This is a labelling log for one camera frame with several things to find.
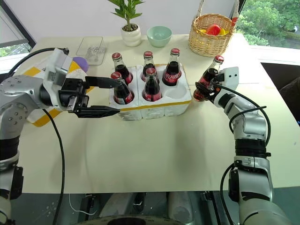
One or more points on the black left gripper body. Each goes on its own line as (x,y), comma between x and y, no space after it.
(73,92)

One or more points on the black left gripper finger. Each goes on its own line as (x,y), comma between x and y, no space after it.
(98,111)
(103,82)

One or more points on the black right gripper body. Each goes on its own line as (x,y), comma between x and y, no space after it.
(216,87)

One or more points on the glass cola bottle red cap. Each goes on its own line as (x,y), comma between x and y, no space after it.
(123,95)
(122,70)
(206,79)
(172,72)
(152,90)
(148,62)

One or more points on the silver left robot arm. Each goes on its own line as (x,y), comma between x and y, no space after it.
(16,93)

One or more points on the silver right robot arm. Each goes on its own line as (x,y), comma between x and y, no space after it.
(250,126)

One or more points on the white foam crate yellow tape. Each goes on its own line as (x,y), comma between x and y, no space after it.
(161,110)

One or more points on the purple round object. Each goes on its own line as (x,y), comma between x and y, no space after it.
(82,64)

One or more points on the clear plastic tray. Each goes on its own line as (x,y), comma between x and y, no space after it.
(92,50)

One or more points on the woven wicker basket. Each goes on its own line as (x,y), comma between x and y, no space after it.
(208,45)

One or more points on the white ribbed plant pot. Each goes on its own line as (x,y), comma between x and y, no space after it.
(131,36)

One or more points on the yellow toy fruit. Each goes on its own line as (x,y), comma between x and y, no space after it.
(225,31)

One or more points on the red toy fruit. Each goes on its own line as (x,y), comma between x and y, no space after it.
(213,30)

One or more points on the mint green bowl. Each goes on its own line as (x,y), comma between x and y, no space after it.
(159,36)

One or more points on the dark brown seat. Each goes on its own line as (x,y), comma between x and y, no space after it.
(291,97)

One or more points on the green potted plant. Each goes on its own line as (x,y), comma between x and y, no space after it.
(127,10)

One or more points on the dark rounded grey shape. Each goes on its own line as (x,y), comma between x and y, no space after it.
(179,207)

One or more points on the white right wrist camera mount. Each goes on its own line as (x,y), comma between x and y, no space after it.
(230,76)

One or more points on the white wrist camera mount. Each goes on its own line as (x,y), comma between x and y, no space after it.
(57,66)
(230,76)

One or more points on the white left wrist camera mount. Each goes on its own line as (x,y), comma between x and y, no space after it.
(57,66)

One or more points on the dark window frame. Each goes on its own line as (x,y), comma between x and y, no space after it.
(17,21)

